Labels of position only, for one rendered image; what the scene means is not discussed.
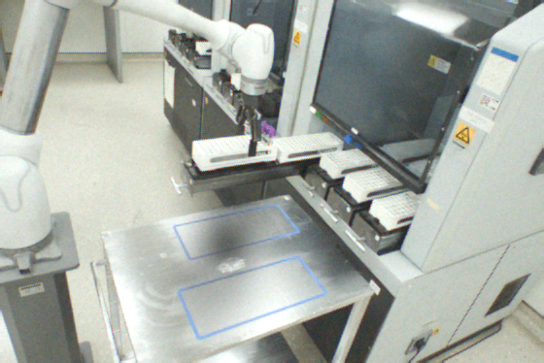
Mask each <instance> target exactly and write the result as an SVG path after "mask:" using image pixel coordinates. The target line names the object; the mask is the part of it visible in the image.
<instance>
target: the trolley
mask: <svg viewBox="0 0 544 363"><path fill-rule="evenodd" d="M100 237H101V241H102V243H103V250H104V259H100V260H97V261H93V262H91V263H90V265H91V272H92V275H93V279H94V283H95V286H96V290H97V294H98V301H99V305H100V308H101V313H102V315H103V319H104V322H105V330H106V334H107V337H108V341H109V345H110V349H111V352H112V358H113V363H299V362H298V360H297V357H296V356H295V355H294V353H293V352H292V350H291V348H290V347H289V344H288V342H287V341H286V340H285V338H284V337H283V333H281V330H283V329H286V328H288V327H290V326H294V325H296V324H298V323H301V322H304V321H305V320H308V319H312V318H315V317H317V316H319V315H322V314H325V313H330V312H332V311H335V310H337V309H339V308H341V307H344V306H346V305H351V304H354V308H353V310H352V312H351V314H350V317H349V319H348V321H347V324H346V328H345V331H344V333H343V335H342V337H341V340H340V342H339V347H338V348H337V350H336V353H335V355H334V357H333V359H332V363H344V362H345V360H346V357H347V353H348V351H349V348H350V347H351V345H352V342H353V340H354V336H355V333H356V332H357V329H358V327H359V325H360V320H361V319H362V317H363V314H364V313H365V310H366V308H367V304H368V302H369V299H370V298H371V296H373V295H374V292H375V290H374V289H373V288H372V287H371V285H370V284H369V283H367V281H366V280H365V279H364V278H363V277H362V276H361V275H360V273H359V272H358V271H357V270H356V269H355V268H354V266H353V265H352V264H351V263H350V262H349V261H348V260H347V259H346V257H345V256H344V255H343V254H342V253H341V252H340V251H339V249H338V248H336V246H335V245H334V244H333V243H332V242H331V241H330V240H329V239H328V237H327V236H326V235H325V234H324V233H323V231H322V230H321V229H320V228H319V227H318V226H317V225H316V223H315V222H314V221H313V220H311V218H310V217H309V216H308V215H307V214H305V213H304V211H303V210H302V208H301V207H300V206H298V205H297V204H296V202H295V200H294V199H292V198H291V197H290V196H289V194H288V195H283V196H279V197H275V198H270V199H261V200H257V201H253V202H249V203H246V204H241V205H237V206H228V207H224V208H219V209H215V210H211V211H207V212H203V213H198V214H186V215H182V216H177V217H173V218H169V219H164V220H156V221H152V222H148V223H143V224H139V225H134V226H130V227H121V228H118V229H113V230H109V231H105V232H101V233H100ZM102 265H105V266H106V283H107V290H108V298H109V306H110V314H111V320H110V318H109V314H108V311H107V307H106V305H105V298H104V294H103V291H102V287H101V284H100V280H99V278H98V270H97V267H98V266H102ZM119 307H120V309H121V312H122V315H123V319H124V321H125V325H126V331H127V334H128V337H129V341H130V343H131V346H132V348H133V351H130V352H127V353H126V354H123V351H122V341H121V332H120V323H119ZM111 321H112V324H111Z"/></svg>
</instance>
